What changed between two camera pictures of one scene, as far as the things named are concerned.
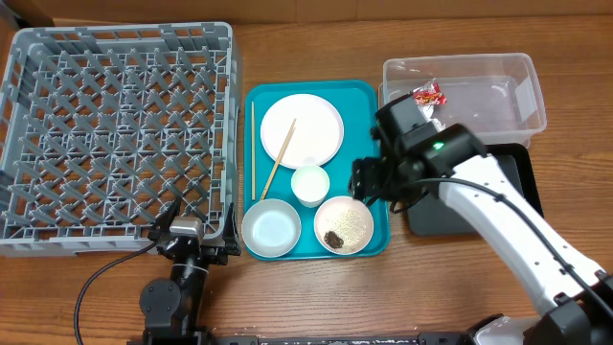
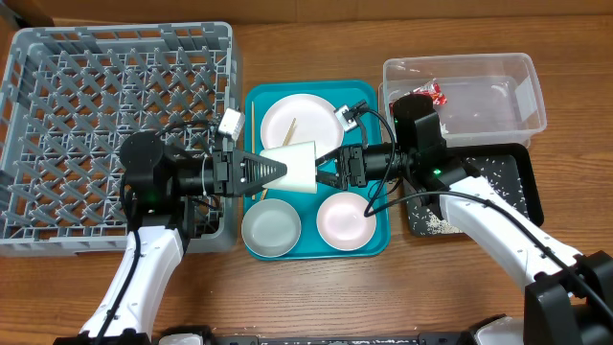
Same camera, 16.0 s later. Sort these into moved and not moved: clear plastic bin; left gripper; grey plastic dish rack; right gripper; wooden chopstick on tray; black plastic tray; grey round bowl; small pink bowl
Moved: left gripper; right gripper
Not moved: grey round bowl; clear plastic bin; wooden chopstick on tray; grey plastic dish rack; black plastic tray; small pink bowl
